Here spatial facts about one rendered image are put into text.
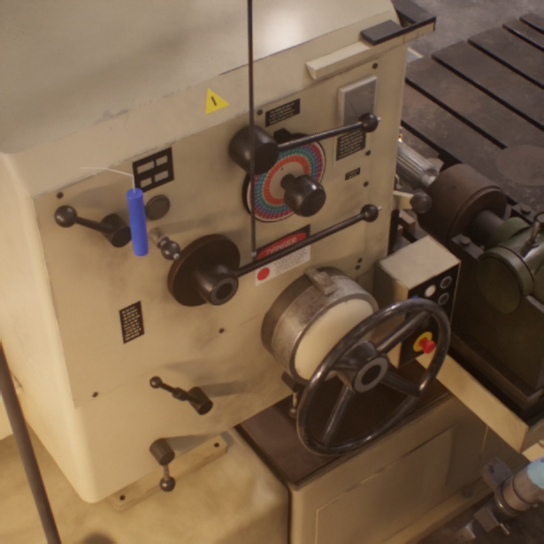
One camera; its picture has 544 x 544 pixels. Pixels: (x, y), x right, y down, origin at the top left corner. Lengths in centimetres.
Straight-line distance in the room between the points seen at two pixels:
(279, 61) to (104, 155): 35
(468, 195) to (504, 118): 82
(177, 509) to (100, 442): 67
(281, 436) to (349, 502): 30
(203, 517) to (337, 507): 43
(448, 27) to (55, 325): 414
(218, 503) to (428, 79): 150
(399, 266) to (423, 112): 110
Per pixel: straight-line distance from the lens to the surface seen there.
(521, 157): 313
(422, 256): 226
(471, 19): 579
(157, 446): 216
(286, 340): 207
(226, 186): 183
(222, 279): 184
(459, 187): 251
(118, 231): 169
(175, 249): 174
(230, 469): 278
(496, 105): 333
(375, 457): 291
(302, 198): 182
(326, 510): 292
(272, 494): 273
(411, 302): 197
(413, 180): 263
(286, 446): 280
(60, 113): 171
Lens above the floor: 284
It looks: 43 degrees down
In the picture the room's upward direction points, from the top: straight up
